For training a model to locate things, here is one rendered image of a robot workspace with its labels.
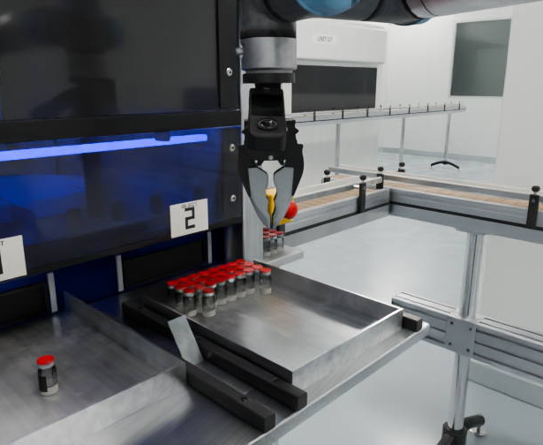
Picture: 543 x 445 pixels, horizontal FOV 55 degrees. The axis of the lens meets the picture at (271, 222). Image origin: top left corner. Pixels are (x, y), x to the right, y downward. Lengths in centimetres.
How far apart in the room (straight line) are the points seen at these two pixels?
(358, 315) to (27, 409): 51
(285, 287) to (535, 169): 138
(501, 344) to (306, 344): 101
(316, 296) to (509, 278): 144
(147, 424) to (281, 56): 48
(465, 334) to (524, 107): 90
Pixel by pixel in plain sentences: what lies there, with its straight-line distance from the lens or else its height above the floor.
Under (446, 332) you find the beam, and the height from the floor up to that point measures 49.
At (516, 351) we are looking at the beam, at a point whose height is 50.
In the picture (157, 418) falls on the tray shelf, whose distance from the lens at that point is 66.
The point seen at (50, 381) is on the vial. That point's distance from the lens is 73.
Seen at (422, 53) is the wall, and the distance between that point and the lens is 978.
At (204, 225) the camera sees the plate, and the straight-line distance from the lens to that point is 99.
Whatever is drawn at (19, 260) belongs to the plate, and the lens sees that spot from 83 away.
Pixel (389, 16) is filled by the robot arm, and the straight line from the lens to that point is 70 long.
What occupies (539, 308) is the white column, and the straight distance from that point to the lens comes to 230.
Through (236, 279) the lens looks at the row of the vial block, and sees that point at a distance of 94.
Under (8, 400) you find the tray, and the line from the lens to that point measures 75.
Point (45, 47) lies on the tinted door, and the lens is 83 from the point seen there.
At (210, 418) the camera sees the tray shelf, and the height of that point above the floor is 88.
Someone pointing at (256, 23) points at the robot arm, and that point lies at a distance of 70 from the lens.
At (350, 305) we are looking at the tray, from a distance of 91.
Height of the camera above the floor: 126
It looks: 15 degrees down
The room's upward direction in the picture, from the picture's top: straight up
